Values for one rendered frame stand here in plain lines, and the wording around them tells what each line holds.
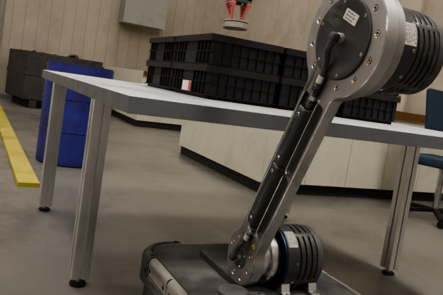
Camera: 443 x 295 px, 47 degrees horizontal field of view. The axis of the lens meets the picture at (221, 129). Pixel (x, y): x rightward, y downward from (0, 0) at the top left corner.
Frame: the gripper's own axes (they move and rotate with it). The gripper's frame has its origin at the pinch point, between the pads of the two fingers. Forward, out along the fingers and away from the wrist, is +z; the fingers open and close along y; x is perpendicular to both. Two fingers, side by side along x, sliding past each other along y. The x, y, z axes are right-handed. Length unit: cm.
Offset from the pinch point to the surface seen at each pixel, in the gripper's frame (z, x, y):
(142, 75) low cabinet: -15, -517, -121
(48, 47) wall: -58, -735, -18
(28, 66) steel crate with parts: -13, -614, 22
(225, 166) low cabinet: 80, -201, -105
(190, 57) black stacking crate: 20.5, 9.7, 22.6
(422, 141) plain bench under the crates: 44, 79, -27
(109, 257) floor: 103, -12, 40
